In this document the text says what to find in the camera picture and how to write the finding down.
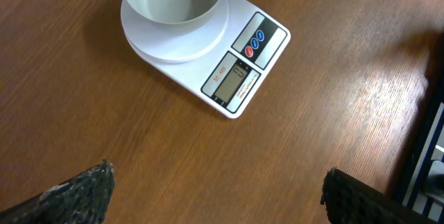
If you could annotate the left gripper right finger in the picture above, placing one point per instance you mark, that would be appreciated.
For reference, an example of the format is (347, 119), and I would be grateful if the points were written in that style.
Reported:
(349, 201)

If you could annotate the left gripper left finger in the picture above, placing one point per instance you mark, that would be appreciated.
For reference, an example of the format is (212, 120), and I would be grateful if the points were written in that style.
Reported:
(83, 198)

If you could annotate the white digital kitchen scale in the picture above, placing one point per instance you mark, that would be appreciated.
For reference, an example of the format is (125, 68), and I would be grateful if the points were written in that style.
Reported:
(223, 62)

